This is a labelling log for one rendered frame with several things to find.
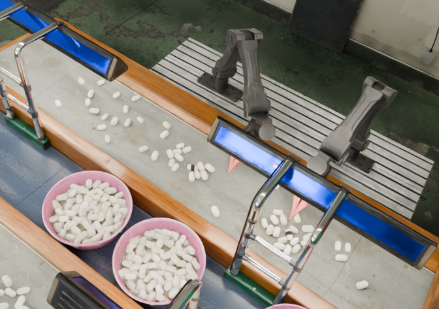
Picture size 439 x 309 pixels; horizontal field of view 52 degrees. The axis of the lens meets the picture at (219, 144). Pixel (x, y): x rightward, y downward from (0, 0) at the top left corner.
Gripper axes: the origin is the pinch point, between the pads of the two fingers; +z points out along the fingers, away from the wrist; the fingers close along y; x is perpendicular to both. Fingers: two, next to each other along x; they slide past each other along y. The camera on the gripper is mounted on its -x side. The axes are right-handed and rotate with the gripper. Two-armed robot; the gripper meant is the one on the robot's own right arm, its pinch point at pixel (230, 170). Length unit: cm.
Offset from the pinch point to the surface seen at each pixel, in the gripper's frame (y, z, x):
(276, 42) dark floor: -61, -83, 169
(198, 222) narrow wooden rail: 3.7, 17.3, -15.2
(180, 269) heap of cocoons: 8.1, 30.0, -23.0
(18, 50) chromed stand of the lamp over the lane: -60, -1, -45
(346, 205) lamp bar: 38, -11, -34
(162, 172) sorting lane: -18.0, 12.0, -7.6
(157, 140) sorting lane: -28.1, 4.5, -1.3
